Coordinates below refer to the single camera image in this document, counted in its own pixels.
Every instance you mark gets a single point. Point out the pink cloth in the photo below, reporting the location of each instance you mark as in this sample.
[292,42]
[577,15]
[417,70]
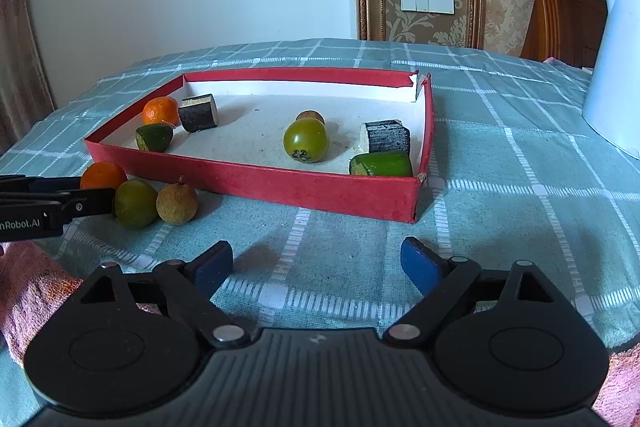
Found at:
[565,63]

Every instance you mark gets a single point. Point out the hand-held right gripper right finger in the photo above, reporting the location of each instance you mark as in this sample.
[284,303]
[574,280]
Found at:
[420,267]

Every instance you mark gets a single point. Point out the orange tangerine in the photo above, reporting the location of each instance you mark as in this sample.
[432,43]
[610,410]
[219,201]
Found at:
[160,111]
[104,174]

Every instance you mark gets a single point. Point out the brown longan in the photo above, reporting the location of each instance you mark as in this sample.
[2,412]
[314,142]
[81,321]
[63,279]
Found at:
[311,116]
[176,203]

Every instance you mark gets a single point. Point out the green cucumber piece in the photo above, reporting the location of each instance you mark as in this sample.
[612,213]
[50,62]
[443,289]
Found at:
[156,138]
[382,164]

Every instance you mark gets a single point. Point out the large green round fruit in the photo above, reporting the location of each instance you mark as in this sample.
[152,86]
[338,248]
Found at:
[306,140]

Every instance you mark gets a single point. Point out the red cardboard box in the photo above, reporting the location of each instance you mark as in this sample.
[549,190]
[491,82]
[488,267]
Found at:
[300,192]

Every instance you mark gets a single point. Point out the black eggplant piece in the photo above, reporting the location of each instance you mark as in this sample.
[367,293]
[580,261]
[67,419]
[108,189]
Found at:
[386,138]
[198,114]

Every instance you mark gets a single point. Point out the pink towel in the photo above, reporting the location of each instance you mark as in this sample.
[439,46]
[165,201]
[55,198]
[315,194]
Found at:
[620,387]
[35,287]

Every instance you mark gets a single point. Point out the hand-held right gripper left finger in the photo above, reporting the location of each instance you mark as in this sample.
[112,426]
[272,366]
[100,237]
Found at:
[215,264]

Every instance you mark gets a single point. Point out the white kettle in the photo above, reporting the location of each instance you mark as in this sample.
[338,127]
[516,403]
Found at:
[615,72]

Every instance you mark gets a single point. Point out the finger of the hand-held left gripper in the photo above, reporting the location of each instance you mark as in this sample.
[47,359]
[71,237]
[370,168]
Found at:
[90,203]
[45,185]

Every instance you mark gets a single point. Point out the wooden chair back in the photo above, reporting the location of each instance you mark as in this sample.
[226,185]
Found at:
[560,7]

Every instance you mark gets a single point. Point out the green checked cloth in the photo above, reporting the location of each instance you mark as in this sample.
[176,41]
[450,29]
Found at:
[500,207]

